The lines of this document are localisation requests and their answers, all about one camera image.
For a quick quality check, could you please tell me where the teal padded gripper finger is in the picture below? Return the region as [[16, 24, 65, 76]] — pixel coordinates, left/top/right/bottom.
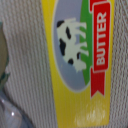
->
[[0, 22, 22, 128]]

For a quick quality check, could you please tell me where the woven beige placemat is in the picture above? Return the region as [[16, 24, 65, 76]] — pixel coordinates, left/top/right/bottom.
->
[[0, 0, 128, 128]]

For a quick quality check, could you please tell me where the yellow toy butter box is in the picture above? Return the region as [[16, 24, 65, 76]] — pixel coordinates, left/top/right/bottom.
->
[[41, 0, 115, 128]]

